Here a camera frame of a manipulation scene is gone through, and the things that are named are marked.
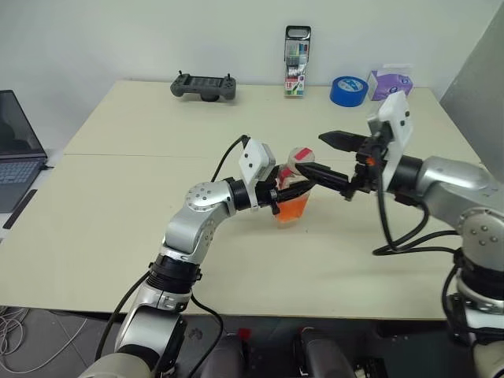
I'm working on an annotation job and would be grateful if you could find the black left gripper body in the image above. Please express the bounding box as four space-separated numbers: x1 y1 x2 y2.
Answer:
255 172 285 217

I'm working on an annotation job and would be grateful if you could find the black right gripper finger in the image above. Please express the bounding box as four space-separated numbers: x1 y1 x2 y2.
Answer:
295 161 352 195
317 129 368 154

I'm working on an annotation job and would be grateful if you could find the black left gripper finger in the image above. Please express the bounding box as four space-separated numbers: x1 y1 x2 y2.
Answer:
275 180 317 202

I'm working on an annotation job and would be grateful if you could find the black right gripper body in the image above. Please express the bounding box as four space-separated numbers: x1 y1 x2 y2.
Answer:
345 134 387 202

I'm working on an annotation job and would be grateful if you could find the blue tape roll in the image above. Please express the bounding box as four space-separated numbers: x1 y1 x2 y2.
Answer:
329 75 369 109

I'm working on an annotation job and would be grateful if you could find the purple tissue box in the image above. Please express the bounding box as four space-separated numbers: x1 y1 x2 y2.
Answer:
367 64 415 103

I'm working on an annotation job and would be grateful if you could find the pack of coloured marker pens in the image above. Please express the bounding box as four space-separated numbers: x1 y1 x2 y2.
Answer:
283 24 313 100

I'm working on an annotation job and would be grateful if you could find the grey handheld remote controller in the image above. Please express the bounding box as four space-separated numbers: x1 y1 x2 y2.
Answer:
169 70 239 104

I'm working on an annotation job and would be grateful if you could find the grey upright panel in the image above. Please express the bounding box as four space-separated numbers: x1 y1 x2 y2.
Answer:
438 2 504 175

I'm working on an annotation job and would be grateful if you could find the dark rounded shape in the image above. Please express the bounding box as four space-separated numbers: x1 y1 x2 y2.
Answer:
294 325 358 378

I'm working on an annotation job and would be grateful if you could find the dark grey laptop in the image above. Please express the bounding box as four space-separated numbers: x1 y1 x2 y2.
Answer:
0 89 50 214

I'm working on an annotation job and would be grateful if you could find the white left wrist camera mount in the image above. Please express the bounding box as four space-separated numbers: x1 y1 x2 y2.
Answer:
237 139 277 210

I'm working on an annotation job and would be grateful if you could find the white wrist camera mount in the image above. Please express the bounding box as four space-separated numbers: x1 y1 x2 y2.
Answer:
237 139 277 210
365 91 415 195

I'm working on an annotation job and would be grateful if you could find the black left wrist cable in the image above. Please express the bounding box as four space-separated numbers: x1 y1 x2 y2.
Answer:
211 135 252 183

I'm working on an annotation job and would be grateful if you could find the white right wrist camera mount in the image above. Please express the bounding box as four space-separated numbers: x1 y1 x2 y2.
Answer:
365 91 415 195

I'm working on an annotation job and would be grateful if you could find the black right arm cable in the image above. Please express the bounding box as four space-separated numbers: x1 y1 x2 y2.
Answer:
371 146 462 258

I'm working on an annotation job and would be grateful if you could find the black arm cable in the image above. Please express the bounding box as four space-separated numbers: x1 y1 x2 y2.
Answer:
371 146 462 258
94 270 225 378

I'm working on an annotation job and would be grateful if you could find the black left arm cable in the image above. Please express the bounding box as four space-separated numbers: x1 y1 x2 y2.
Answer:
94 270 225 378

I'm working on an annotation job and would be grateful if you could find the white loose cable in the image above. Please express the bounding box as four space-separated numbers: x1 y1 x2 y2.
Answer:
0 306 88 373

